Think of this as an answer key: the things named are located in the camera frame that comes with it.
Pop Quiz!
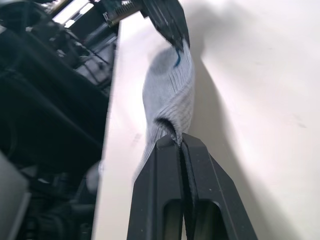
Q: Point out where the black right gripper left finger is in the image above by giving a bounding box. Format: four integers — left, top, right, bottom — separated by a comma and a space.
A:
126, 135, 187, 240

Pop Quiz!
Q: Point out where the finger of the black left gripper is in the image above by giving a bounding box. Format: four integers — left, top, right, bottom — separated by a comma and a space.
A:
140, 0, 181, 51
171, 0, 191, 50

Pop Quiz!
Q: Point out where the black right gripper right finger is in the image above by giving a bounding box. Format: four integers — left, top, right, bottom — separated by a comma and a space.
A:
180, 132, 259, 240

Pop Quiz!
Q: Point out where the light blue-grey ribbed sock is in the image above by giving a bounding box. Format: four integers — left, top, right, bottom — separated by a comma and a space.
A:
131, 45, 197, 181

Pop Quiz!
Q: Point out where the dark robot torso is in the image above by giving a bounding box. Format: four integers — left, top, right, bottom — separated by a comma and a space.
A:
0, 0, 119, 240

